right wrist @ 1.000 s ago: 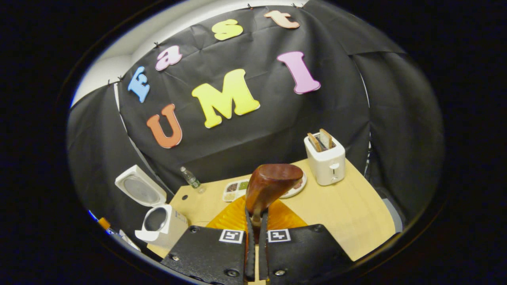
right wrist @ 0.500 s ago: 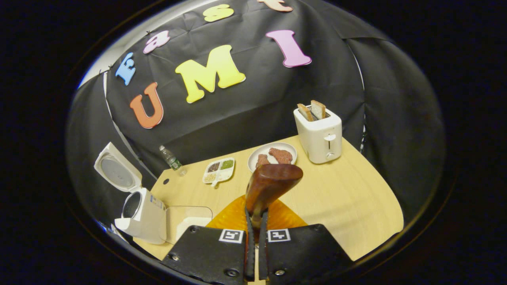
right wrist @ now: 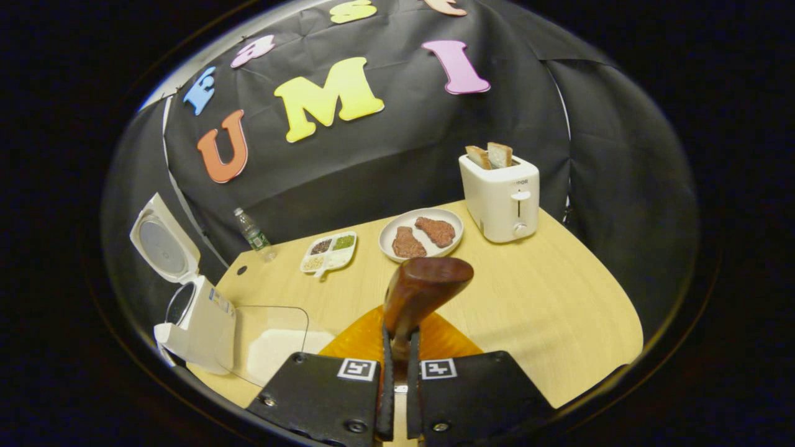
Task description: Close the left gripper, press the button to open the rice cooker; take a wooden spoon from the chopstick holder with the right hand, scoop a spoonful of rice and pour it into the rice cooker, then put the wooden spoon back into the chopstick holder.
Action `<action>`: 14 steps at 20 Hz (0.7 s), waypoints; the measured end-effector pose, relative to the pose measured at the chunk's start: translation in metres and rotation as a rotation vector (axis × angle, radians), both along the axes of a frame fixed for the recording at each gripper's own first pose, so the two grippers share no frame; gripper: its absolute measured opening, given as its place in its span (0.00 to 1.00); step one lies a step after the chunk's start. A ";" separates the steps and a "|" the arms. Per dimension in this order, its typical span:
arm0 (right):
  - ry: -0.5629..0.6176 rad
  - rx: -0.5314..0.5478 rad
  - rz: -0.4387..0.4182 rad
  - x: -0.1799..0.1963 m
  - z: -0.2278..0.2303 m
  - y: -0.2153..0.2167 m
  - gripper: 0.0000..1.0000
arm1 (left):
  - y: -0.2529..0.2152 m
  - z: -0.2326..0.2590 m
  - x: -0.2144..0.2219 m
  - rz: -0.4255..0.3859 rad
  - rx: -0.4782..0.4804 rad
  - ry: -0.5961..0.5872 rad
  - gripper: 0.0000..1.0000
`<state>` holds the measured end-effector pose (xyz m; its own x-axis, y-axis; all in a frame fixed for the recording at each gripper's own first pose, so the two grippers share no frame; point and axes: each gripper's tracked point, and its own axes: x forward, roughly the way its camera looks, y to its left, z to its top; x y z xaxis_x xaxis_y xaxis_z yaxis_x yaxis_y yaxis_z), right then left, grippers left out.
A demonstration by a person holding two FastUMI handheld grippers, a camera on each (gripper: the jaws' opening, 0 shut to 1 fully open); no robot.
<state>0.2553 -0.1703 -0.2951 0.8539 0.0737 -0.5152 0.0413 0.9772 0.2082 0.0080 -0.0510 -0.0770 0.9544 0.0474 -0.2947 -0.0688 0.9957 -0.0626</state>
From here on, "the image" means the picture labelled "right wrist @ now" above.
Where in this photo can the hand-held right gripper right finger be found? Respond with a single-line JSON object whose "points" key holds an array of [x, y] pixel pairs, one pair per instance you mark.
{"points": [[478, 403]]}

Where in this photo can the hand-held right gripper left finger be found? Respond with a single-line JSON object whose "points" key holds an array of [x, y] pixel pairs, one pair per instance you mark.
{"points": [[323, 403]]}

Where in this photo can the clear box of rice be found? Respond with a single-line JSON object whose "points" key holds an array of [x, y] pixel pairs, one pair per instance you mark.
{"points": [[279, 351]]}

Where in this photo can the brown wooden spoon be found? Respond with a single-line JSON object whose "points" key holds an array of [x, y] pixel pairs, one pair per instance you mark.
{"points": [[422, 285]]}

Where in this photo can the white rice cooker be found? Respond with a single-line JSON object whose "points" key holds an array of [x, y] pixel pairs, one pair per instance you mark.
{"points": [[205, 335]]}

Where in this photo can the white divided grain tray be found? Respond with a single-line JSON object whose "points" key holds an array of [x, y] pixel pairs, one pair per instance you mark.
{"points": [[329, 252]]}

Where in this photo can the brown meat piece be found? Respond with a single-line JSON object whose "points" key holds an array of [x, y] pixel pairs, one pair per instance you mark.
{"points": [[436, 231], [408, 243]]}

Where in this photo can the clear water bottle green label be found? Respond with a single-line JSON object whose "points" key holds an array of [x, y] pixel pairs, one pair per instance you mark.
{"points": [[254, 236]]}

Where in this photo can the white round plate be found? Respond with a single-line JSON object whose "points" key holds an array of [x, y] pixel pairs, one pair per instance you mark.
{"points": [[391, 220]]}

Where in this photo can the white toaster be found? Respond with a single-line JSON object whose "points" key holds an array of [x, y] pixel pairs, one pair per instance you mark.
{"points": [[497, 205]]}

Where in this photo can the toast slice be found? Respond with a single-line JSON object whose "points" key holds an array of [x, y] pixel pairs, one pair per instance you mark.
{"points": [[500, 154], [479, 157]]}

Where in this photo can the black backdrop cloth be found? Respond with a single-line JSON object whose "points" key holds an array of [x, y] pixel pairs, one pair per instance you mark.
{"points": [[385, 161]]}

